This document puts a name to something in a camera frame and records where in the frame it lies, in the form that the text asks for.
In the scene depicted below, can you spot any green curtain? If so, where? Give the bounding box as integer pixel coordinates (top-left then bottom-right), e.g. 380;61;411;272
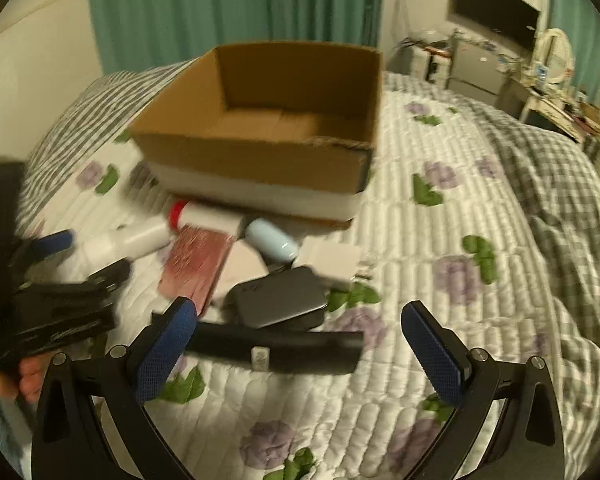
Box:
90;0;381;73

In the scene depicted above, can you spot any white dressing table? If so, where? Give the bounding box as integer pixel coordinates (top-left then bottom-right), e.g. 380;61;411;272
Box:
496;76;596;145

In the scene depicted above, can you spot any white oval mirror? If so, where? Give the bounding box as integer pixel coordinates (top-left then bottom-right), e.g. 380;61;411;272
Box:
531;28;576;86

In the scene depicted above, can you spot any white floral quilt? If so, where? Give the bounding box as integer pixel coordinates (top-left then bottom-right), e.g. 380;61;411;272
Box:
22;65;557;479

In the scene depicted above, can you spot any black wall television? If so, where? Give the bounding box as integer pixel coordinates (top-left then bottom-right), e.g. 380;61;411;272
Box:
452;0;540;51

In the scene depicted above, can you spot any white square charger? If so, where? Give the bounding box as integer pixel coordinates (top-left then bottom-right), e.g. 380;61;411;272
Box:
292;236;373;292

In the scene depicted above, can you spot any grey small refrigerator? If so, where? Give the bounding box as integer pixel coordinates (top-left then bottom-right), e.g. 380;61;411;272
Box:
448;39;509;106

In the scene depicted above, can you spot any dark grey 65W charger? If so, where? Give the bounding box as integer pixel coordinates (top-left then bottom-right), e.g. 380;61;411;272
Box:
224;266;327;330

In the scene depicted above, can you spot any person's left hand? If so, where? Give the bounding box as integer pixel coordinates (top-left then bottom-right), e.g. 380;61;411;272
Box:
0;352;54;404

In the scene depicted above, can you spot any grey checkered blanket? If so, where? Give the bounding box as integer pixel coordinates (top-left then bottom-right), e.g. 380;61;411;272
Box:
17;62;600;480

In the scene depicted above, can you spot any black comb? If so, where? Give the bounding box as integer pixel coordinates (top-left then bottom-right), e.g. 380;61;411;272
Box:
185;322;365;375

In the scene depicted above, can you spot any white plastic bottle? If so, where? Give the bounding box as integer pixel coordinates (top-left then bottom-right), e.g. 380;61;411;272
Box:
78;216;171;273

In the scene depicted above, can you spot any light blue oval case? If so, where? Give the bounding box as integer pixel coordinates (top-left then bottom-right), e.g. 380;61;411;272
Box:
244;218;299;263

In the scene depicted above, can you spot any green curtain right window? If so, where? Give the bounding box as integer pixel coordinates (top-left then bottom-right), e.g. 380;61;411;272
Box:
548;0;600;105

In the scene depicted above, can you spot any white suitcase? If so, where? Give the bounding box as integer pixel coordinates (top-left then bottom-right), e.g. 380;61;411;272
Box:
410;46;452;88

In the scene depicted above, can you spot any brown cardboard box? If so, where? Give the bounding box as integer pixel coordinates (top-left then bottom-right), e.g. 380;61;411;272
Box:
129;41;382;223

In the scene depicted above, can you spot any white paper card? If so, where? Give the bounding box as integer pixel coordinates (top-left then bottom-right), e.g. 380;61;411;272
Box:
210;240;268;307

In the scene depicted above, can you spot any white tube red cap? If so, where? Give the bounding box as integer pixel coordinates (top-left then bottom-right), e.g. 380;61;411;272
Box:
166;200;246;240

